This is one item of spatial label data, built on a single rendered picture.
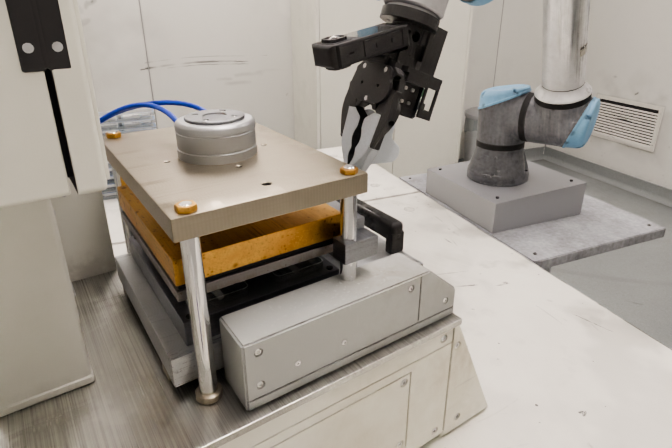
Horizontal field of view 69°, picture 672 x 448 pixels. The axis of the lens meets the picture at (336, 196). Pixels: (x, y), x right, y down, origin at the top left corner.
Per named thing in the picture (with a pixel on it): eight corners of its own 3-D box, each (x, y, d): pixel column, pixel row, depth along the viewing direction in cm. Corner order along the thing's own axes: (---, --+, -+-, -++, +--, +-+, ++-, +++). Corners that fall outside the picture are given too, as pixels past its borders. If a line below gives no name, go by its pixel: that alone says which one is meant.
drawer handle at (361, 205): (391, 255, 59) (392, 225, 57) (323, 213, 70) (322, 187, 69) (403, 250, 60) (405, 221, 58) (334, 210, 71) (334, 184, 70)
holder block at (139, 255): (186, 347, 43) (183, 322, 42) (131, 255, 59) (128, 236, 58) (339, 289, 52) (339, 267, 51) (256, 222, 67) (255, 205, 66)
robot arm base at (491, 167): (506, 163, 135) (509, 128, 131) (541, 182, 122) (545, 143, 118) (456, 170, 132) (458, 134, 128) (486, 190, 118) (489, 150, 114)
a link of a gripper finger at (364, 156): (393, 193, 62) (416, 122, 60) (358, 187, 58) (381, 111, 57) (377, 186, 64) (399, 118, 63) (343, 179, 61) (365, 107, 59)
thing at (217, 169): (98, 354, 35) (60, 186, 30) (48, 210, 59) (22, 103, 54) (366, 260, 48) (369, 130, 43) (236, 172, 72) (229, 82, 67)
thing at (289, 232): (178, 302, 41) (163, 198, 38) (119, 213, 58) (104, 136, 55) (344, 248, 50) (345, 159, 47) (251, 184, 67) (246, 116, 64)
